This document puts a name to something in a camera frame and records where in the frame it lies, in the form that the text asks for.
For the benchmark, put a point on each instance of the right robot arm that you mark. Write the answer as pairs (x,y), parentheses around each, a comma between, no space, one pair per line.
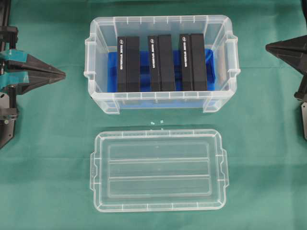
(304,103)

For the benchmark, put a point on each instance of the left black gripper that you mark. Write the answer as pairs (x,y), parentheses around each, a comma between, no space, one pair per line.
(16,60)

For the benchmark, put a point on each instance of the black camera box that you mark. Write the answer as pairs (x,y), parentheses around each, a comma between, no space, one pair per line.
(193,65)
(161,63)
(128,67)

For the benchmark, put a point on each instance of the blue plastic bag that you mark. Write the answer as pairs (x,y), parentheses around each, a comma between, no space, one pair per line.
(145,77)

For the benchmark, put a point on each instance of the green table cloth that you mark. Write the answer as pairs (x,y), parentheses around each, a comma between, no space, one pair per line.
(45,168)

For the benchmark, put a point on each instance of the clear plastic box lid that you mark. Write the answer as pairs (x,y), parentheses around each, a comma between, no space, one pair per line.
(159,170)

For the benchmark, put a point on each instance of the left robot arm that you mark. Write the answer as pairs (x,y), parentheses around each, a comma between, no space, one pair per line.
(20,73)

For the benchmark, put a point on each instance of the right black camera box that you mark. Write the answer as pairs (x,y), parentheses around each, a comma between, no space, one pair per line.
(193,65)

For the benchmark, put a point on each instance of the left black camera box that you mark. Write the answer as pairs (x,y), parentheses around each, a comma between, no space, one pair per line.
(128,67)

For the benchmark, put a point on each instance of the clear plastic storage box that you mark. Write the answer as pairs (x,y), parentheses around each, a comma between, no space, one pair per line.
(218,37)

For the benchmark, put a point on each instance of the middle black camera box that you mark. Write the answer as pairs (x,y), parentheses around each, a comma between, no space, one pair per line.
(161,63)

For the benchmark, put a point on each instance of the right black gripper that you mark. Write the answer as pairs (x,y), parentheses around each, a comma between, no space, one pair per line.
(294,53)

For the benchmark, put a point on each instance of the left black frame rail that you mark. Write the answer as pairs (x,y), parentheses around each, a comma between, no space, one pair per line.
(5,6)

